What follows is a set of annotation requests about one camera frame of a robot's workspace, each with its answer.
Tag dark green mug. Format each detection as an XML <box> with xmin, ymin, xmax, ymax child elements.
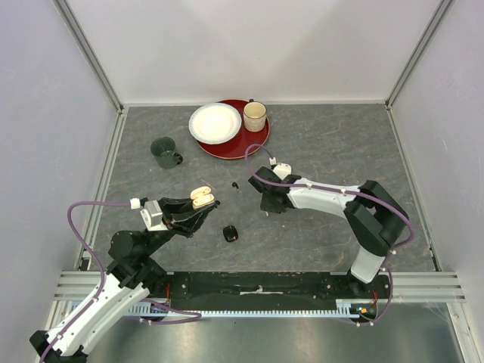
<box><xmin>150</xmin><ymin>137</ymin><xmax>184</xmax><ymax>169</ymax></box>

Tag white paper plate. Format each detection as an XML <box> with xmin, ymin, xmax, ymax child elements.
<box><xmin>188</xmin><ymin>103</ymin><xmax>242</xmax><ymax>144</ymax></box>

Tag slotted cable duct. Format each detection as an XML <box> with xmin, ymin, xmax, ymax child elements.
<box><xmin>125</xmin><ymin>302</ymin><xmax>377</xmax><ymax>318</ymax></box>

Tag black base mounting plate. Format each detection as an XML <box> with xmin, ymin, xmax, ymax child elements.
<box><xmin>150</xmin><ymin>271</ymin><xmax>390</xmax><ymax>312</ymax></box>

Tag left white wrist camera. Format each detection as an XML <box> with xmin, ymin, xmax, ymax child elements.
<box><xmin>129</xmin><ymin>198</ymin><xmax>168</xmax><ymax>232</ymax></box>

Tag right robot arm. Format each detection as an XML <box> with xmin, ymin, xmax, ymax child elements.
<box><xmin>249</xmin><ymin>166</ymin><xmax>411</xmax><ymax>298</ymax></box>

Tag black earbud charging case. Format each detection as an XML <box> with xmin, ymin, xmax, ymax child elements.
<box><xmin>222</xmin><ymin>225</ymin><xmax>239</xmax><ymax>243</ymax></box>

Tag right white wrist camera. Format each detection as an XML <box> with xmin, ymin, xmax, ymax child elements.
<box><xmin>269</xmin><ymin>157</ymin><xmax>292</xmax><ymax>180</ymax></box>

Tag pink earbud charging case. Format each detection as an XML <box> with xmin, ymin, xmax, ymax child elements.
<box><xmin>190</xmin><ymin>186</ymin><xmax>215</xmax><ymax>209</ymax></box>

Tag beige ceramic cup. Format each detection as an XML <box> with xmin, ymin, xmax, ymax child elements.
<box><xmin>243</xmin><ymin>99</ymin><xmax>267</xmax><ymax>132</ymax></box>

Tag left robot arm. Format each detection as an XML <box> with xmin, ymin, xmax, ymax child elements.
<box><xmin>29</xmin><ymin>187</ymin><xmax>219</xmax><ymax>362</ymax></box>

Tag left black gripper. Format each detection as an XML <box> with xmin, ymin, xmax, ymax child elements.
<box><xmin>141</xmin><ymin>193</ymin><xmax>217</xmax><ymax>257</ymax></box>

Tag red round tray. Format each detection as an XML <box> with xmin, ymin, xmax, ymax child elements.
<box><xmin>195</xmin><ymin>99</ymin><xmax>270</xmax><ymax>160</ymax></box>

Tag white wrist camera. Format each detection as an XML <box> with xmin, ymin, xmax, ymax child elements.
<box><xmin>129</xmin><ymin>198</ymin><xmax>168</xmax><ymax>232</ymax></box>
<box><xmin>269</xmin><ymin>157</ymin><xmax>292</xmax><ymax>180</ymax></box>

